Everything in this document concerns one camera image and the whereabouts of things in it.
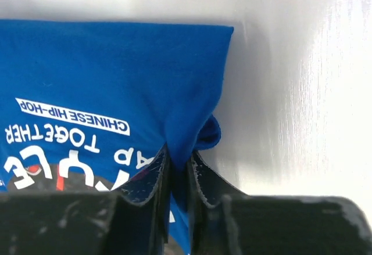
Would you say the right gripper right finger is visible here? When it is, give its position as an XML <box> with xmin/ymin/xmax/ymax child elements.
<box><xmin>187</xmin><ymin>152</ymin><xmax>371</xmax><ymax>254</ymax></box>

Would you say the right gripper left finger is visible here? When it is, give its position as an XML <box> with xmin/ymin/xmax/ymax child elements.
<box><xmin>1</xmin><ymin>146</ymin><xmax>171</xmax><ymax>254</ymax></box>

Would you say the blue t-shirt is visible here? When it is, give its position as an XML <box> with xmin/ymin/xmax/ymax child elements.
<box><xmin>1</xmin><ymin>20</ymin><xmax>234</xmax><ymax>254</ymax></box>

